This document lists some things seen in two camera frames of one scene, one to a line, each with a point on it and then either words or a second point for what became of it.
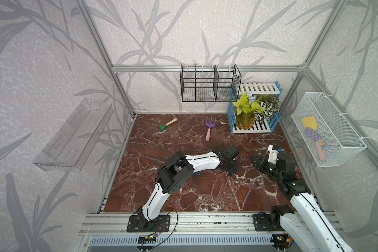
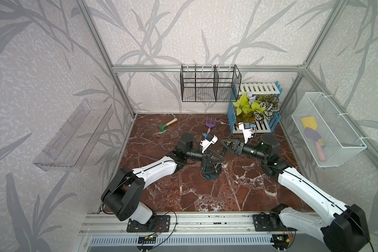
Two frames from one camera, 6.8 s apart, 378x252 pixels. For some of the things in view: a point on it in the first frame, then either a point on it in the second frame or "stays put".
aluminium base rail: (185, 223) stays put
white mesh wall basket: (330, 138) stays put
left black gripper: (233, 170) -> (206, 156)
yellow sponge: (309, 122) stays put
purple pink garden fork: (209, 125) stays put
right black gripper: (261, 161) -> (236, 147)
